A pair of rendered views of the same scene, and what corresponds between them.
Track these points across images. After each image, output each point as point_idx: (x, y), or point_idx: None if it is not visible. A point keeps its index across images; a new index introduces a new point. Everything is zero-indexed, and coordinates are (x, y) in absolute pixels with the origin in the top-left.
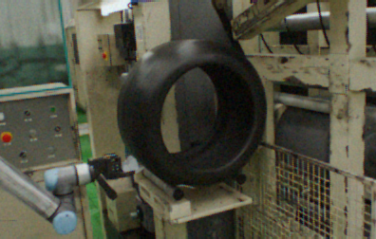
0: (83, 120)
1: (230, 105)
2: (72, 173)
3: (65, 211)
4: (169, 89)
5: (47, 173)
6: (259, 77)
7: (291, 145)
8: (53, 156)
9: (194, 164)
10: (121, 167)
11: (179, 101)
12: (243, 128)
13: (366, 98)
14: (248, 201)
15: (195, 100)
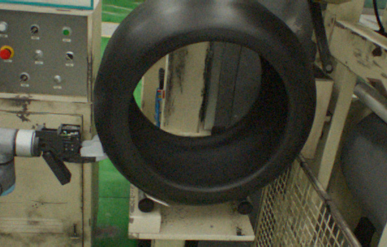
0: None
1: (275, 95)
2: (8, 140)
3: None
4: (149, 66)
5: None
6: (312, 76)
7: (356, 169)
8: (60, 88)
9: (201, 159)
10: (77, 148)
11: (230, 59)
12: (279, 134)
13: None
14: (248, 237)
15: (252, 63)
